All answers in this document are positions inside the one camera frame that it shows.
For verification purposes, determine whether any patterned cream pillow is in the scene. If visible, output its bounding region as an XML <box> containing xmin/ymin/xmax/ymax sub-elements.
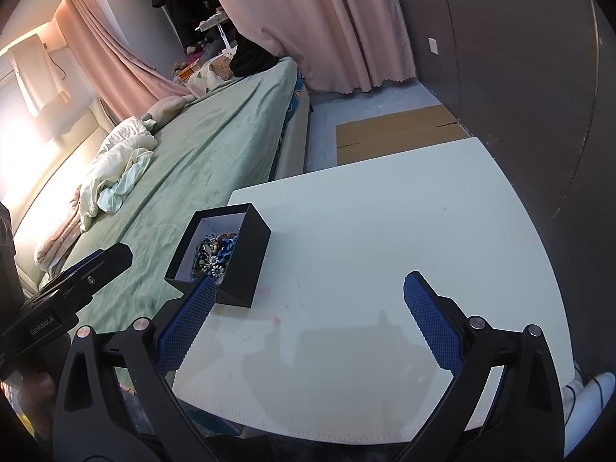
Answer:
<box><xmin>186</xmin><ymin>55</ymin><xmax>235</xmax><ymax>97</ymax></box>

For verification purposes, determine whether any person's left hand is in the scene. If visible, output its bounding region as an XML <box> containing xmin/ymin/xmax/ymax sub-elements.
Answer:
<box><xmin>0</xmin><ymin>330</ymin><xmax>73</xmax><ymax>444</ymax></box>

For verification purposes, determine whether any white crumpled duvet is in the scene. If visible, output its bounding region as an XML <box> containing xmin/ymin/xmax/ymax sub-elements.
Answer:
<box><xmin>78</xmin><ymin>117</ymin><xmax>159</xmax><ymax>231</ymax></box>

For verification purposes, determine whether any pink curtain left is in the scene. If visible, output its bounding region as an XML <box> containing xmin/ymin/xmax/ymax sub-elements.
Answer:
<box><xmin>54</xmin><ymin>0</ymin><xmax>190</xmax><ymax>119</ymax></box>

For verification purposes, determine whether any flattened cardboard sheet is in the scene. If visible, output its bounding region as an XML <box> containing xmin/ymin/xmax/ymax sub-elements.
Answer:
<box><xmin>336</xmin><ymin>105</ymin><xmax>469</xmax><ymax>166</ymax></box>

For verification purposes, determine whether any pink curtain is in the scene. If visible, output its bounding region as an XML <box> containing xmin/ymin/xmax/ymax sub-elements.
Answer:
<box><xmin>219</xmin><ymin>0</ymin><xmax>417</xmax><ymax>94</ymax></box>
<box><xmin>54</xmin><ymin>0</ymin><xmax>190</xmax><ymax>119</ymax></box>

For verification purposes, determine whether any black jewelry box white inside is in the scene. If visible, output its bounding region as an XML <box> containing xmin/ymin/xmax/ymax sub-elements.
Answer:
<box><xmin>165</xmin><ymin>203</ymin><xmax>271</xmax><ymax>308</ymax></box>

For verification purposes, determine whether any bed with green blanket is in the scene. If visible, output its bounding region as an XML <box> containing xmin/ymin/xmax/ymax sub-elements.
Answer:
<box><xmin>65</xmin><ymin>57</ymin><xmax>299</xmax><ymax>333</ymax></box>

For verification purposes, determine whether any pink curtain right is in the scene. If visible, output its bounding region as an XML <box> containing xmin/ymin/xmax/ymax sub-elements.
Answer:
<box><xmin>219</xmin><ymin>0</ymin><xmax>417</xmax><ymax>94</ymax></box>

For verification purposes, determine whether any white wall socket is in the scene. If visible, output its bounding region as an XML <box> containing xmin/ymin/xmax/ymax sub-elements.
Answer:
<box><xmin>428</xmin><ymin>38</ymin><xmax>439</xmax><ymax>55</ymax></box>

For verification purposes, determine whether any black cloth pile on bed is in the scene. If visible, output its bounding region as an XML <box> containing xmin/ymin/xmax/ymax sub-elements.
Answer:
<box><xmin>230</xmin><ymin>35</ymin><xmax>279</xmax><ymax>78</ymax></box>

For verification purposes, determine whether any grey plush pillow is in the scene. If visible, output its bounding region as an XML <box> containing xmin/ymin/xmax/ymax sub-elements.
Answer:
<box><xmin>141</xmin><ymin>95</ymin><xmax>195</xmax><ymax>132</ymax></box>

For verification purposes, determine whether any white table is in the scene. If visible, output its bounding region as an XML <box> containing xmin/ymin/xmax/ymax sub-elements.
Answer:
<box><xmin>173</xmin><ymin>138</ymin><xmax>574</xmax><ymax>444</ymax></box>

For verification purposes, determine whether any blue braided fabric bracelet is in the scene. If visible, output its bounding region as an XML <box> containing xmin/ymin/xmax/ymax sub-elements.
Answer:
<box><xmin>206</xmin><ymin>233</ymin><xmax>241</xmax><ymax>276</ymax></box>

